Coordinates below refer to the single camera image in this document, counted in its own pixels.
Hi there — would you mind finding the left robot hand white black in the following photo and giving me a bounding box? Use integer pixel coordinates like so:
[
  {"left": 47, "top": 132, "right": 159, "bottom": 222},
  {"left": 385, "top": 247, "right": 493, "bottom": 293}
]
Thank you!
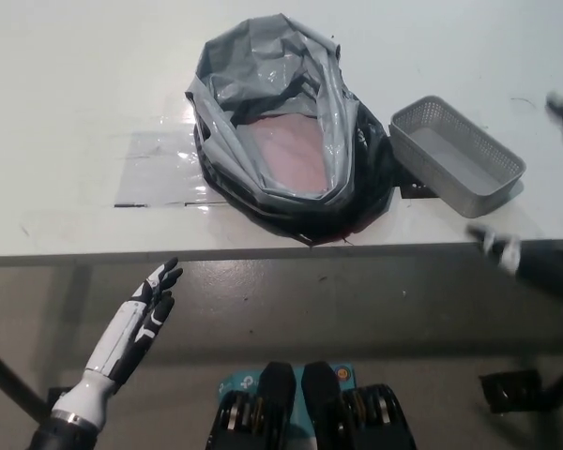
[{"left": 51, "top": 256, "right": 185, "bottom": 431}]

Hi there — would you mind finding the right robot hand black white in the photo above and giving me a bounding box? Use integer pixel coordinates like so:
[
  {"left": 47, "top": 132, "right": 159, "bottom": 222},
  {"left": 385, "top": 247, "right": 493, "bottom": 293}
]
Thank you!
[{"left": 465, "top": 90, "right": 563, "bottom": 301}]

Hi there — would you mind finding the small grey rectangular basket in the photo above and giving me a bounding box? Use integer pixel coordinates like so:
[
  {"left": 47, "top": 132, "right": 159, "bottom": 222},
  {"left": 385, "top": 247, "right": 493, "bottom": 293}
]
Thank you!
[{"left": 388, "top": 95, "right": 528, "bottom": 219}]

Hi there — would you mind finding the grey black plastic bag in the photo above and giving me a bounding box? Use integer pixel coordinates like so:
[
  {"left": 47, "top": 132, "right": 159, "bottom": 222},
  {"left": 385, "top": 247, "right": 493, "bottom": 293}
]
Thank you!
[{"left": 184, "top": 25, "right": 396, "bottom": 248}]

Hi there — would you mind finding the black tape patch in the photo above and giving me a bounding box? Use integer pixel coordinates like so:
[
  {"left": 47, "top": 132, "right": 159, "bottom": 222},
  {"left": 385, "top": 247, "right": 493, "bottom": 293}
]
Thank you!
[{"left": 400, "top": 179, "right": 441, "bottom": 202}]

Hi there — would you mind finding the clear tape patch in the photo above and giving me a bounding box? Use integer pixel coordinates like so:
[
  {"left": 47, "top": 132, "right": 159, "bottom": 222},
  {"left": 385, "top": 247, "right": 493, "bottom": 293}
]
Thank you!
[{"left": 112, "top": 122, "right": 227, "bottom": 209}]

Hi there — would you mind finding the robot torso black teal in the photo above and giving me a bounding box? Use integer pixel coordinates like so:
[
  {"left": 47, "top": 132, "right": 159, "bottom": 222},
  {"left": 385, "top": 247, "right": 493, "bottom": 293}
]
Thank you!
[{"left": 205, "top": 359, "right": 415, "bottom": 450}]

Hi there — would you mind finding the pink red box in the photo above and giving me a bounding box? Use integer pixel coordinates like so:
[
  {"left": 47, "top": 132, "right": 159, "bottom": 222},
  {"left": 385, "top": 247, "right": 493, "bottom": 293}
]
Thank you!
[{"left": 250, "top": 115, "right": 330, "bottom": 192}]

